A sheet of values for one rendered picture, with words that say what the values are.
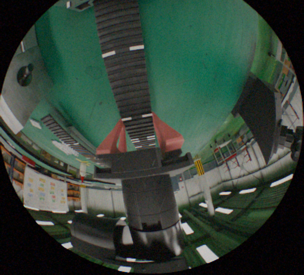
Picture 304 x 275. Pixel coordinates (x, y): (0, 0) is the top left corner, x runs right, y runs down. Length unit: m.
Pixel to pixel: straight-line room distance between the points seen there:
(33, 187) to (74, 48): 2.99
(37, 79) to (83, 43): 0.09
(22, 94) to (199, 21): 0.26
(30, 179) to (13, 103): 2.84
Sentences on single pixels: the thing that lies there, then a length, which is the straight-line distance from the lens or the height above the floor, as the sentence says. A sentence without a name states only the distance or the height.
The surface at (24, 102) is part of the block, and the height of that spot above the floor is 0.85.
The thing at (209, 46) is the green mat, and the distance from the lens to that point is 0.18.
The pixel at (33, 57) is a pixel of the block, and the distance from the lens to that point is 0.20.
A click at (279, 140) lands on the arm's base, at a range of 0.46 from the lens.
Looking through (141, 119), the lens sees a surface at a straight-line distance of 0.15.
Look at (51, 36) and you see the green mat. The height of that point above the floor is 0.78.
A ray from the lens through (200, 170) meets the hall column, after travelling 6.36.
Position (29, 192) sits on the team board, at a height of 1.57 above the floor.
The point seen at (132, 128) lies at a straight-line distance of 0.17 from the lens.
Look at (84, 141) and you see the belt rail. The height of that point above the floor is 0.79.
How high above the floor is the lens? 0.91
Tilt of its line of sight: 39 degrees down
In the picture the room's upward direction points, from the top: 168 degrees clockwise
